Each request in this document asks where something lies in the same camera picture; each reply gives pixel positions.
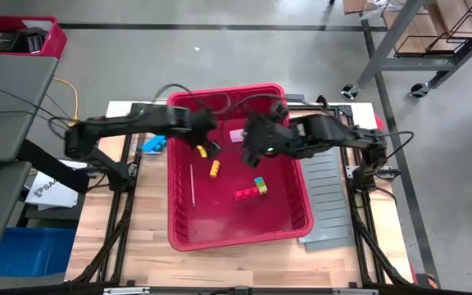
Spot black bar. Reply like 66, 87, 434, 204
16, 138, 90, 196

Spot black table frame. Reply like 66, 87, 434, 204
70, 93, 415, 288

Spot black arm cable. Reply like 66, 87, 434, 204
152, 83, 232, 116
218, 93, 415, 161

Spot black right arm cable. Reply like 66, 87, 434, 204
218, 93, 415, 161

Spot long blue toy brick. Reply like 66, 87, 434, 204
139, 134, 168, 155

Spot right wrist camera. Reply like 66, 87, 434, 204
242, 148, 262, 169

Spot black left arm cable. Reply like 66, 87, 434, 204
152, 83, 232, 116

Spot grey metal cart frame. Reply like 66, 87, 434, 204
356, 0, 472, 89

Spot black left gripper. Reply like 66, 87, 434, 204
186, 108, 223, 160

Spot black wire rack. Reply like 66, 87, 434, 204
393, 3, 472, 57

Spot large red plastic bin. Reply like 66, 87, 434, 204
166, 83, 315, 252

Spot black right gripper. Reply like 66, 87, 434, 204
242, 101, 305, 159

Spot black electronic box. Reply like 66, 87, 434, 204
17, 27, 49, 55
0, 31, 18, 53

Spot clear plastic tray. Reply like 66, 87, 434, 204
135, 129, 170, 159

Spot cardboard boxes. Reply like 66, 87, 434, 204
342, 0, 472, 54

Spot yellow cable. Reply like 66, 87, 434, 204
51, 77, 79, 124

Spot white printed paper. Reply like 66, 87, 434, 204
25, 159, 88, 209

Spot blue plastic bin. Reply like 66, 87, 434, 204
0, 227, 77, 279

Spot small red crate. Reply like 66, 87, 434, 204
0, 15, 68, 61

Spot grey desk top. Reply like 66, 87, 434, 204
0, 52, 60, 163

